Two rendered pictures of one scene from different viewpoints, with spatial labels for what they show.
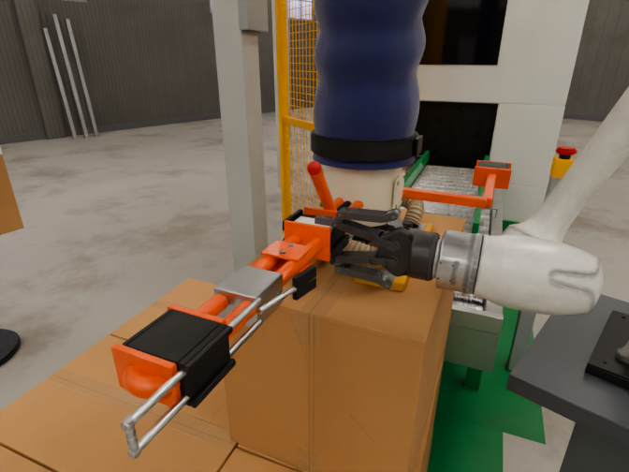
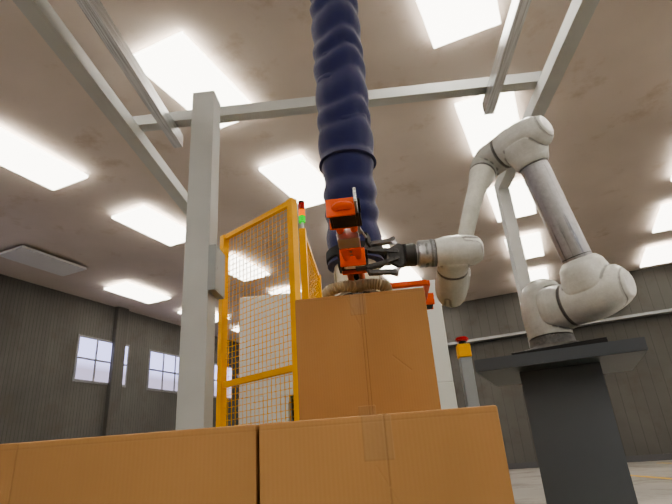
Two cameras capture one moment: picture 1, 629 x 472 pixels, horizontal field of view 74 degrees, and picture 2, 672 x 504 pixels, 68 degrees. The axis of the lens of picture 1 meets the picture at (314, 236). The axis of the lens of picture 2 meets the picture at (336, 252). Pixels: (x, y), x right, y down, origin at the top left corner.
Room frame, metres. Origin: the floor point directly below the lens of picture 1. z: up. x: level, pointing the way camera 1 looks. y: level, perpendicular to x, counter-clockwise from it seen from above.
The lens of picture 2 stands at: (-0.75, 0.56, 0.48)
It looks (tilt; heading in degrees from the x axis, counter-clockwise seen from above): 23 degrees up; 340
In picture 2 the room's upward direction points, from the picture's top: 4 degrees counter-clockwise
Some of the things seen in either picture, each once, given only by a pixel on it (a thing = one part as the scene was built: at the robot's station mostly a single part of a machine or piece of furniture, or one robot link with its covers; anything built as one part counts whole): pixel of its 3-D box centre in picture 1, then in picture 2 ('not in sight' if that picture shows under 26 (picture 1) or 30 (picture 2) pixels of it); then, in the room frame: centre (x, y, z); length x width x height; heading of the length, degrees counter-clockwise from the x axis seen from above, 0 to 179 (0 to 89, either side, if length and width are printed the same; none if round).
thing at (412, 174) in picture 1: (403, 178); not in sight; (2.73, -0.60, 0.60); 1.60 x 0.11 x 0.09; 157
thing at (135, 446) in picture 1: (247, 335); (362, 220); (0.37, 0.07, 1.07); 0.31 x 0.03 x 0.05; 156
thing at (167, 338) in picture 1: (174, 351); (341, 214); (0.34, 0.14, 1.07); 0.08 x 0.07 x 0.05; 156
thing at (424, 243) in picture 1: (406, 252); (402, 255); (0.59, -0.14, 1.07); 0.09 x 0.07 x 0.08; 67
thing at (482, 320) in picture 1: (391, 302); not in sight; (1.22, -0.26, 0.58); 0.70 x 0.03 x 0.06; 67
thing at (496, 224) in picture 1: (494, 222); not in sight; (2.18, -1.02, 0.50); 2.31 x 0.05 x 0.19; 157
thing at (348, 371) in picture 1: (358, 318); (369, 374); (0.88, -0.11, 0.74); 0.60 x 0.40 x 0.40; 156
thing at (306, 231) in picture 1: (316, 232); (353, 261); (0.66, 0.00, 1.07); 0.10 x 0.08 x 0.06; 66
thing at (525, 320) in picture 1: (536, 274); (479, 444); (1.56, -0.95, 0.50); 0.07 x 0.07 x 1.00; 67
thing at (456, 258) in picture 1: (456, 260); (425, 253); (0.56, -0.21, 1.07); 0.09 x 0.06 x 0.09; 157
